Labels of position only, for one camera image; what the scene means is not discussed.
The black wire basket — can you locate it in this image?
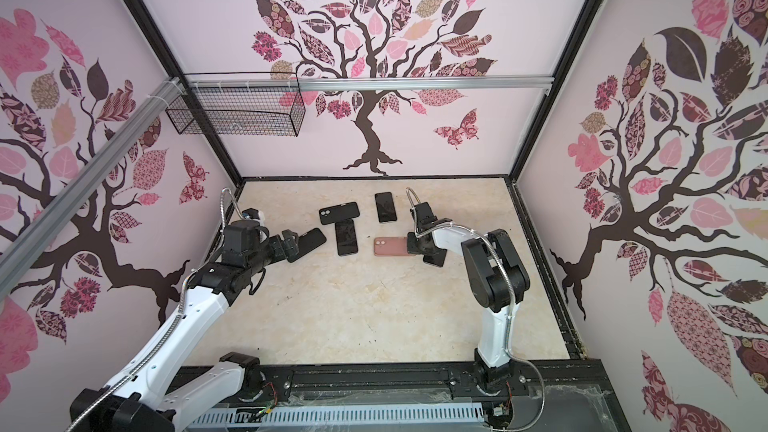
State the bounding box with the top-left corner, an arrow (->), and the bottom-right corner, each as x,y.
165,72 -> 307,137

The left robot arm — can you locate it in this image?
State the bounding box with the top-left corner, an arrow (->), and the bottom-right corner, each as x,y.
68,219 -> 300,431

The left metal conduit cable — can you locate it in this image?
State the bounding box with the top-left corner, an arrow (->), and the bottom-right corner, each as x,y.
62,187 -> 241,432

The right metal conduit cable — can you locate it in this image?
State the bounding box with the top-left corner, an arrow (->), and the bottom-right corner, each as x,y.
405,187 -> 547,432

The pink phone case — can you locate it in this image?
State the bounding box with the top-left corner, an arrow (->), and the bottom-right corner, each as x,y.
373,237 -> 409,257

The back aluminium rail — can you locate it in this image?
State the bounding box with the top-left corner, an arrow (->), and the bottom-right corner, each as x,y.
187,75 -> 554,92

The dark phone screen up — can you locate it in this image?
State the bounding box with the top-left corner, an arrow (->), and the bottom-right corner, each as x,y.
335,219 -> 358,257

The left aluminium rail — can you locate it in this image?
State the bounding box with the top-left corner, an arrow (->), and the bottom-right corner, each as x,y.
1,78 -> 182,297

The purple phone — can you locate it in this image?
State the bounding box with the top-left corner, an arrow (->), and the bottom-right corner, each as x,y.
423,250 -> 447,268

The metal conduit cable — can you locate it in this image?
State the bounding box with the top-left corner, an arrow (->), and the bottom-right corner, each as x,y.
405,187 -> 547,432
62,187 -> 241,432

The small black phone case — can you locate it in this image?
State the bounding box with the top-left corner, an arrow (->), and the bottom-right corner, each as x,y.
318,202 -> 360,225

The large black phone case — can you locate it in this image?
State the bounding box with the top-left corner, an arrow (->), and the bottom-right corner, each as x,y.
296,227 -> 327,260

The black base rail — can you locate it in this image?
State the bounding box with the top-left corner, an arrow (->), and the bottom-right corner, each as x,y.
170,359 -> 629,431

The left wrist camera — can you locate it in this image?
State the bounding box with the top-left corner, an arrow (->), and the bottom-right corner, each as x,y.
242,208 -> 266,224

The aluminium rail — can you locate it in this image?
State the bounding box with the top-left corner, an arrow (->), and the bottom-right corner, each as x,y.
1,78 -> 182,297
187,75 -> 554,92

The white slotted cable duct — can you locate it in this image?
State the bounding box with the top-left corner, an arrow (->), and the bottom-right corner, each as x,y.
187,403 -> 485,431

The silver-edged black phone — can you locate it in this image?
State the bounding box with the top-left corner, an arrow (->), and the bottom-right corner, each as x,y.
374,192 -> 398,223

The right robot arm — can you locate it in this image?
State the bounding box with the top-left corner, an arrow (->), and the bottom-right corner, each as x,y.
406,202 -> 530,393

